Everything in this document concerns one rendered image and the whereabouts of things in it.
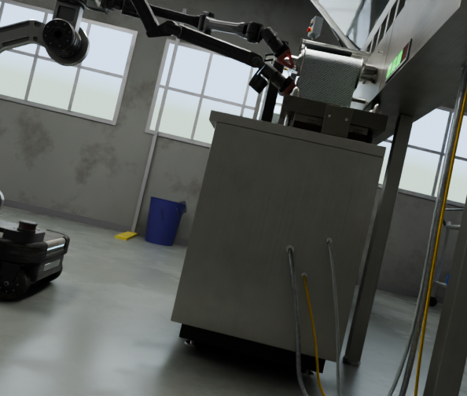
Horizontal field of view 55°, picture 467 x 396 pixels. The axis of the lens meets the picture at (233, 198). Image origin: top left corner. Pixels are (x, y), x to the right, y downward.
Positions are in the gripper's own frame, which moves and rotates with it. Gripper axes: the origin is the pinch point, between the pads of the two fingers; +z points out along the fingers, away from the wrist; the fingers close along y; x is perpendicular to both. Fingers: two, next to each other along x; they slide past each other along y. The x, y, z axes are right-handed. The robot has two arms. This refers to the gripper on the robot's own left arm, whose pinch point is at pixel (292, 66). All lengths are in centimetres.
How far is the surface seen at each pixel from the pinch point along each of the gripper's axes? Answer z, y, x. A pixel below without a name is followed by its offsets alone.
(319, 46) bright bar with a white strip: -3.0, -25.1, 21.9
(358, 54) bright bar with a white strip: 11.7, -27.4, 35.6
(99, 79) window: -169, -314, -120
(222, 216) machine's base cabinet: 34, 38, -60
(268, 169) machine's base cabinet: 30, 36, -37
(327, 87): 17.5, 8.1, 5.1
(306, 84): 10.9, 7.8, -1.2
